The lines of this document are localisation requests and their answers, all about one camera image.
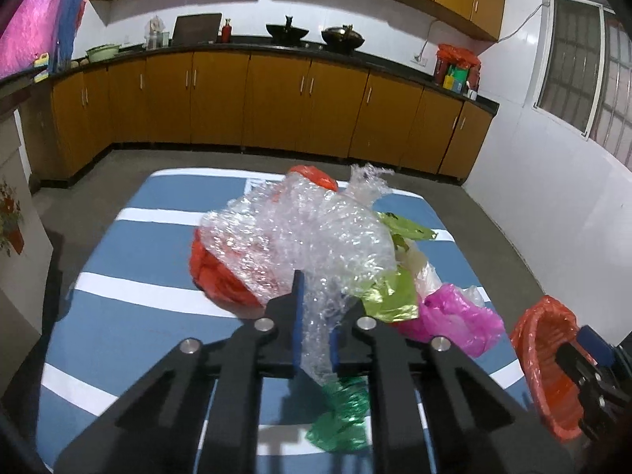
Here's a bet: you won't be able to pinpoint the wooden lower kitchen cabinets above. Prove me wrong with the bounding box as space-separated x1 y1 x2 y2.
49 49 495 184

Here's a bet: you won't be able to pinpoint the green basin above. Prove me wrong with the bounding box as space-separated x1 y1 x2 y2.
86 44 121 63

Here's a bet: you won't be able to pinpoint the pink plastic bag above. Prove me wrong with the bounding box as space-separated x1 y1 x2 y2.
395 284 505 359

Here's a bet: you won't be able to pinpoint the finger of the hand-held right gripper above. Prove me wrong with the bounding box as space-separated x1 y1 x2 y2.
577 326 618 371
555 343 600 388

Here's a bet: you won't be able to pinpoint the white flowered cabinet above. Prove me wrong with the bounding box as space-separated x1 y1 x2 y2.
0 107 56 339

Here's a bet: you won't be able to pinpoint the black kitchen countertop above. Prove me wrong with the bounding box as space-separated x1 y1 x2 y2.
0 42 500 112

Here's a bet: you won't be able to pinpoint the large red plastic bag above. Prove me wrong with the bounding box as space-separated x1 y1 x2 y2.
189 227 277 309

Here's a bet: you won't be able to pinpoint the blue white striped table cover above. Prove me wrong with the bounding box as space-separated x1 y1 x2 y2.
34 168 534 474

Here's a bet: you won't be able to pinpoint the white plastic bag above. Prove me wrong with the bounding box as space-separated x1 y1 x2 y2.
395 246 444 303

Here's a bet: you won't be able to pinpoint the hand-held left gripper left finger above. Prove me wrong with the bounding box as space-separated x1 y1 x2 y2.
53 271 304 474

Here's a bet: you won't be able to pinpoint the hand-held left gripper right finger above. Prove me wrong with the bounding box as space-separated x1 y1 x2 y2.
331 301 576 474

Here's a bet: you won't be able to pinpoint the barred window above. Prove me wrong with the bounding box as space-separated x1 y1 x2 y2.
533 0 632 171

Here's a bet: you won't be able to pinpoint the pink hanging cloth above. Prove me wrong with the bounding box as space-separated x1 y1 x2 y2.
0 0 88 79

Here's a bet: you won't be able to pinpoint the yellow-green plastic bag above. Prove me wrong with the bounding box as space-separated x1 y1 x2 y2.
360 211 439 325

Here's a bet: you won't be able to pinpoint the clear bubble wrap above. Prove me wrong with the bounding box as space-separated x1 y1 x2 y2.
200 162 398 386

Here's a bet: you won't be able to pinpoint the red bag on boxes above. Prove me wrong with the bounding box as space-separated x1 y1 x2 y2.
433 43 482 90

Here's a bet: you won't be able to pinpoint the dark brown board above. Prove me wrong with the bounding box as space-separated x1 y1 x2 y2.
171 13 223 45

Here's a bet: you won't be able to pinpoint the black wok with lid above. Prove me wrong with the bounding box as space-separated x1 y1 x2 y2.
321 24 365 51

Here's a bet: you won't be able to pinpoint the clear jar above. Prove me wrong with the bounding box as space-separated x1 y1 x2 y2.
145 15 171 49

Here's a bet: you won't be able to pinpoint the green box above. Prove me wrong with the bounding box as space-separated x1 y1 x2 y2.
443 66 468 92

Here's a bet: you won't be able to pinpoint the green plastic bag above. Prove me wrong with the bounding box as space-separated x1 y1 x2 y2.
305 375 372 452

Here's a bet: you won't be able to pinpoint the red lined trash basket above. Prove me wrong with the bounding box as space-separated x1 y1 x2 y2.
510 295 600 442

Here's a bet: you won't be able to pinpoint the white wall cable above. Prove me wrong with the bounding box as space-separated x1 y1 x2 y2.
418 2 550 62

